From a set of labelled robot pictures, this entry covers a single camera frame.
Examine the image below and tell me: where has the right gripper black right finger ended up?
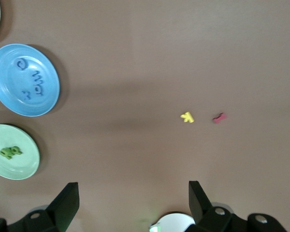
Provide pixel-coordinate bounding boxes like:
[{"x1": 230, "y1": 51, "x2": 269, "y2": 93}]
[{"x1": 188, "y1": 180, "x2": 290, "y2": 232}]

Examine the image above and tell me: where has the brown table cover sheet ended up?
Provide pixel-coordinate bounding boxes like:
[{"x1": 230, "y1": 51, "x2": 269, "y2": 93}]
[{"x1": 0, "y1": 0, "x2": 290, "y2": 232}]

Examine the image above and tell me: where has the red foam letter r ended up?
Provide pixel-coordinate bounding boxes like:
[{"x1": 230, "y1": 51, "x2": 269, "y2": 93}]
[{"x1": 212, "y1": 112, "x2": 227, "y2": 125}]

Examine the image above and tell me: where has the yellow foam letter k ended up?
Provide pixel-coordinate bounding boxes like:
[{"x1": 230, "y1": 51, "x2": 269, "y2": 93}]
[{"x1": 180, "y1": 111, "x2": 195, "y2": 124}]

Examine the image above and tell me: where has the blue plate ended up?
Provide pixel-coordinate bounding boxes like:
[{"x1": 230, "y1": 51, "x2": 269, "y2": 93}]
[{"x1": 0, "y1": 43, "x2": 61, "y2": 117}]

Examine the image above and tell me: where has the blue foam letter a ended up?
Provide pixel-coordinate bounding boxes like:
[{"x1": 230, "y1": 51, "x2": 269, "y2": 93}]
[{"x1": 33, "y1": 85, "x2": 45, "y2": 97}]

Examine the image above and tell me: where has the pale green plate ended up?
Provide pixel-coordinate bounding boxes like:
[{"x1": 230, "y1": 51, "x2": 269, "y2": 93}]
[{"x1": 0, "y1": 124, "x2": 41, "y2": 180}]

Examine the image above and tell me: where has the blue foam letter m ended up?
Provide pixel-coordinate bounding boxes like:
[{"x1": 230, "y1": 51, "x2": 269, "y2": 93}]
[{"x1": 31, "y1": 71, "x2": 46, "y2": 84}]

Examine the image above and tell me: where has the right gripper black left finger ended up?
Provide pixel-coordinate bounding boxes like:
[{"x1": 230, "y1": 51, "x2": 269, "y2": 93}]
[{"x1": 0, "y1": 182, "x2": 80, "y2": 232}]

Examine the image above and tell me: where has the green foam letter B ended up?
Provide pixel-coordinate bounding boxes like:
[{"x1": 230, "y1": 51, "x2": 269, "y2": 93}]
[{"x1": 0, "y1": 147, "x2": 13, "y2": 160}]

